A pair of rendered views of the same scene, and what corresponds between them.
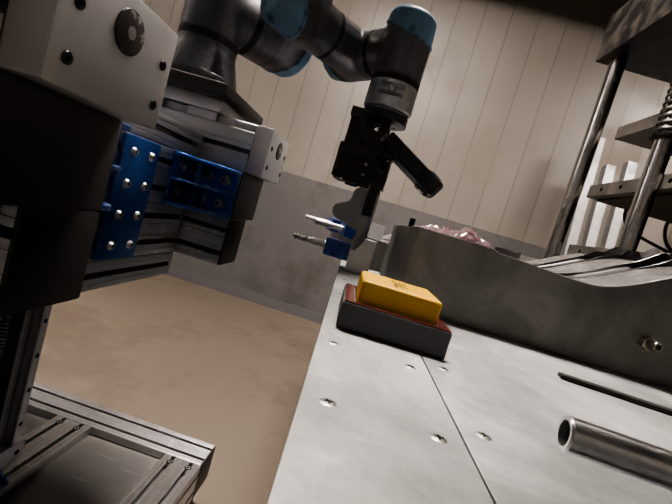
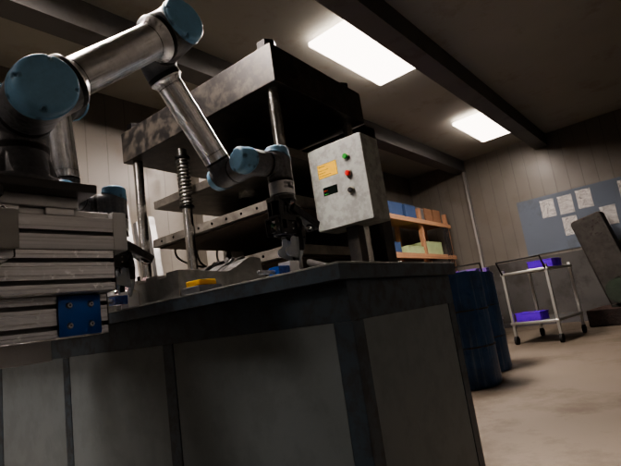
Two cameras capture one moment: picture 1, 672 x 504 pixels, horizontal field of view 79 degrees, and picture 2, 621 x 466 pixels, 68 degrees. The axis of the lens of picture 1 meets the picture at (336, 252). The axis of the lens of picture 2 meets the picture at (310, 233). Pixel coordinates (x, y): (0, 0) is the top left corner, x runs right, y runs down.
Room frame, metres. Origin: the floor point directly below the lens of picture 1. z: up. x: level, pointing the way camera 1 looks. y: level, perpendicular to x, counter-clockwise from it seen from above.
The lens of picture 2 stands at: (-0.69, 0.82, 0.70)
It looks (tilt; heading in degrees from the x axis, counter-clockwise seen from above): 10 degrees up; 305
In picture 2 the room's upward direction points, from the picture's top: 8 degrees counter-clockwise
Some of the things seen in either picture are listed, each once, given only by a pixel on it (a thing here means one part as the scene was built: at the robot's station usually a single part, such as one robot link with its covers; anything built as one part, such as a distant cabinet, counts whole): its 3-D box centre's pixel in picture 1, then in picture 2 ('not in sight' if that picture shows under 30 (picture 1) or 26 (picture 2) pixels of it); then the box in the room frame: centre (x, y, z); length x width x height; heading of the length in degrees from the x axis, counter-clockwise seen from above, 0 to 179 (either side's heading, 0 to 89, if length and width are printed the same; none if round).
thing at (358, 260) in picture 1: (332, 246); (115, 300); (0.65, 0.01, 0.83); 0.13 x 0.05 x 0.05; 85
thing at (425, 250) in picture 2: not in sight; (417, 273); (2.25, -6.27, 1.12); 2.46 x 0.65 x 2.23; 86
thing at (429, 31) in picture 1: (403, 51); (114, 203); (0.65, -0.01, 1.14); 0.09 x 0.08 x 0.11; 45
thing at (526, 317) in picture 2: not in sight; (541, 298); (0.38, -5.48, 0.50); 1.06 x 0.63 x 1.00; 85
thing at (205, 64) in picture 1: (202, 63); not in sight; (0.83, 0.36, 1.09); 0.15 x 0.15 x 0.10
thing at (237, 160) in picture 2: not in sight; (248, 163); (0.15, -0.12, 1.14); 0.11 x 0.11 x 0.08; 82
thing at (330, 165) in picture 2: not in sight; (366, 298); (0.34, -1.03, 0.74); 0.30 x 0.22 x 1.47; 179
